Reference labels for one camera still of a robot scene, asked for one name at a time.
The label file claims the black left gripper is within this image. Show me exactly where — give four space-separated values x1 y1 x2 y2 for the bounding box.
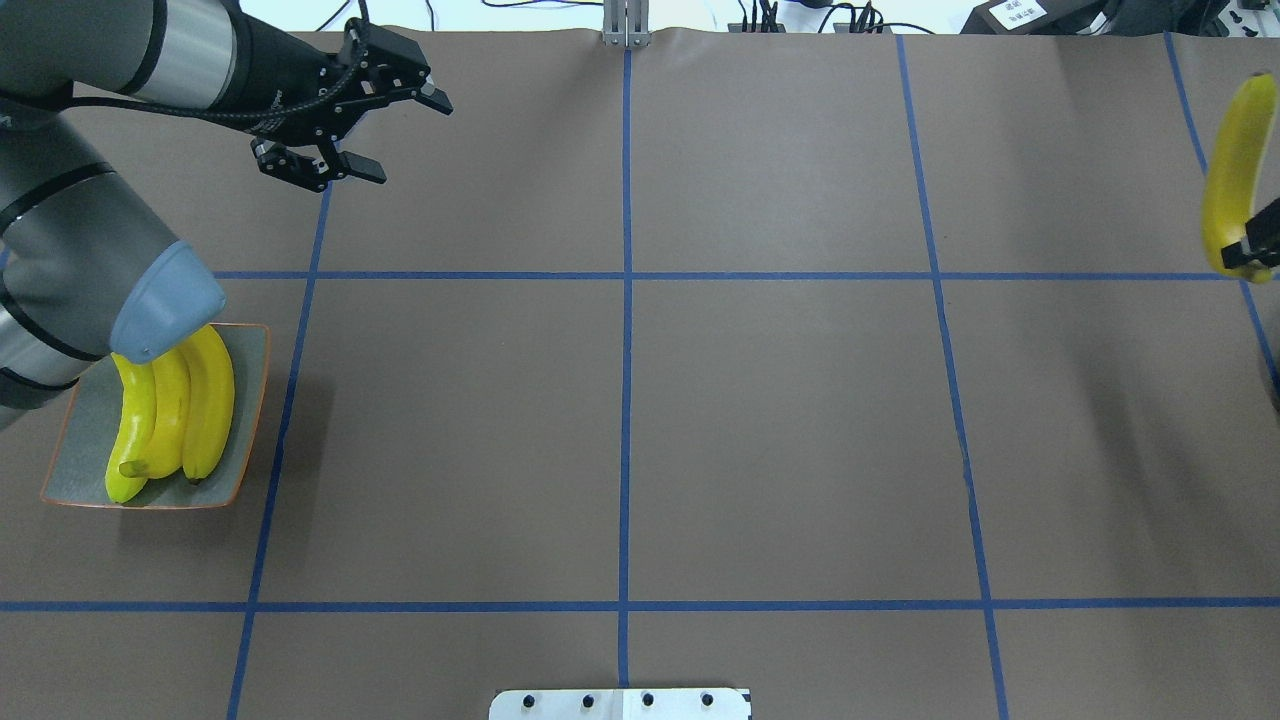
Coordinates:
236 18 454 193

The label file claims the yellow banana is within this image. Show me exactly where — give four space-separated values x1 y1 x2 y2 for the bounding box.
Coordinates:
118 348 192 479
104 354 157 503
1199 70 1277 284
178 324 236 484

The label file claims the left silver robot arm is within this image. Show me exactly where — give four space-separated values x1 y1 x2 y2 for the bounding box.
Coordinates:
1 1 453 427

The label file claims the grey square plate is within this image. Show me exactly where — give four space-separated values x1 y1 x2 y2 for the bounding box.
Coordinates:
41 322 270 511

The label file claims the aluminium frame post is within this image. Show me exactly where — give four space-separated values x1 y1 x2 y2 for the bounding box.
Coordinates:
602 0 652 49

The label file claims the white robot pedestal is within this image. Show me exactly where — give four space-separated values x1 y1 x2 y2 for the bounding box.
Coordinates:
488 687 754 719

